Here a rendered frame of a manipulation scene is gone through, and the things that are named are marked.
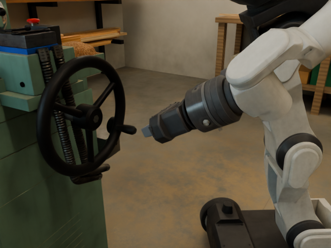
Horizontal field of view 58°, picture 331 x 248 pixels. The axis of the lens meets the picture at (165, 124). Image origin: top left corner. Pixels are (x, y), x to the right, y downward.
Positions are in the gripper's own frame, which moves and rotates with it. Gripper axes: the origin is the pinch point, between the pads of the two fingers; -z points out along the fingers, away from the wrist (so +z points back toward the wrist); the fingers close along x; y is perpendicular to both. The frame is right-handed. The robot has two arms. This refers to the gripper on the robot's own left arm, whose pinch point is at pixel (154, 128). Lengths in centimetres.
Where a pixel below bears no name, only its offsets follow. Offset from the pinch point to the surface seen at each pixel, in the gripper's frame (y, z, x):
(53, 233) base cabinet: -19, -53, -1
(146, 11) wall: 109, -173, 342
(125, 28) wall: 108, -221, 346
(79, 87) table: 16.4, -21.2, 7.2
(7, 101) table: 19.7, -27.3, -8.9
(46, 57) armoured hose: 23.9, -15.2, -3.5
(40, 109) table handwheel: 13.6, -13.4, -12.5
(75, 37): 36, -38, 34
